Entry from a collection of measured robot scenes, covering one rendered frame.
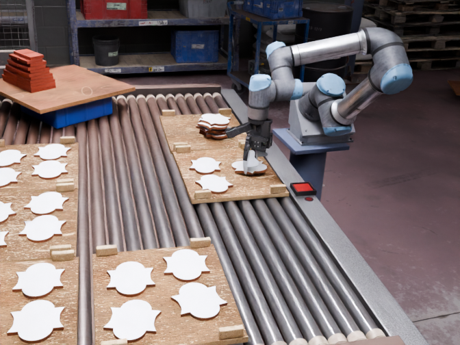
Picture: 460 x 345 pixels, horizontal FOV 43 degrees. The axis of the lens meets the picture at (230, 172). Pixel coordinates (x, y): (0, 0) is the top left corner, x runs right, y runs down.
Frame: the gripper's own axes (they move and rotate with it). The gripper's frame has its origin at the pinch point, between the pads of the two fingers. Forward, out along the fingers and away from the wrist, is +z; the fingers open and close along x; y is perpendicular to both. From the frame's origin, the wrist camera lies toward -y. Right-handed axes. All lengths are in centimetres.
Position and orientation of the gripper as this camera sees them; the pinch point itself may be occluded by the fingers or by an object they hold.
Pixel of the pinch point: (249, 166)
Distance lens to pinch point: 218.3
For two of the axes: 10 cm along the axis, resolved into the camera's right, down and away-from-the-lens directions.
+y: 9.2, 2.1, -3.3
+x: 3.9, -3.8, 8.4
